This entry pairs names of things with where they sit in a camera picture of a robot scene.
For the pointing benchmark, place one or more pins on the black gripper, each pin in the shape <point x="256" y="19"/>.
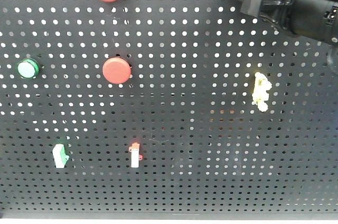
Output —
<point x="314" y="19"/>

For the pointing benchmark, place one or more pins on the lower red push button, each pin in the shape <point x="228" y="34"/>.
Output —
<point x="116" y="70"/>

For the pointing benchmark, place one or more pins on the green round push button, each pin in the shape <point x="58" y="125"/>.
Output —
<point x="28" y="68"/>

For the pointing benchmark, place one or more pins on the black perforated pegboard panel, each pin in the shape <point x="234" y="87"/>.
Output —
<point x="208" y="151"/>

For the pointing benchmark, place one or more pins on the yellow toggle switch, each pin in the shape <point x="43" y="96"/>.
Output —
<point x="260" y="93"/>

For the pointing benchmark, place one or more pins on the white red rocker switch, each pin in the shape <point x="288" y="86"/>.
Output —
<point x="135" y="155"/>

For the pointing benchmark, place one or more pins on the white green rocker switch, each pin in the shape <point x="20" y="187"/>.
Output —
<point x="59" y="155"/>

